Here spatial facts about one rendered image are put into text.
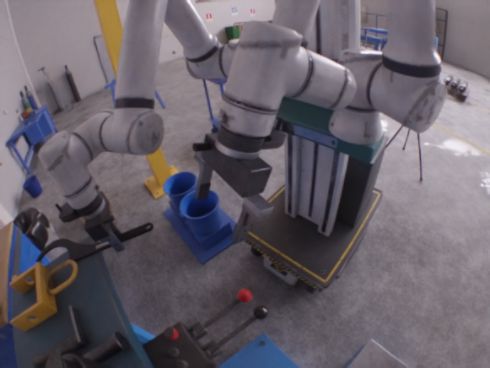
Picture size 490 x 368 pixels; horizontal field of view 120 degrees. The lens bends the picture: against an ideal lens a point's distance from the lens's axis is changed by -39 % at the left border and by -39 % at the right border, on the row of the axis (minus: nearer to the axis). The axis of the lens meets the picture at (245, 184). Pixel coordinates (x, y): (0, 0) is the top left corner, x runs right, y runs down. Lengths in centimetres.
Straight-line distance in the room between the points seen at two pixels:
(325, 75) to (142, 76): 33
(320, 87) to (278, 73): 8
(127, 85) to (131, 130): 9
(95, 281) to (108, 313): 11
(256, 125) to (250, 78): 7
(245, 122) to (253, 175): 8
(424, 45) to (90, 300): 97
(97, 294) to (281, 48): 65
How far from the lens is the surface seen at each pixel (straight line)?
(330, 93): 39
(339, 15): 91
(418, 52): 57
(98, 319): 63
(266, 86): 32
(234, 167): 36
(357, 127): 75
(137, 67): 48
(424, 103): 58
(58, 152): 52
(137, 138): 45
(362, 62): 69
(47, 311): 73
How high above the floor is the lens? 153
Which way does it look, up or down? 41 degrees down
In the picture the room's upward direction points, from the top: 9 degrees counter-clockwise
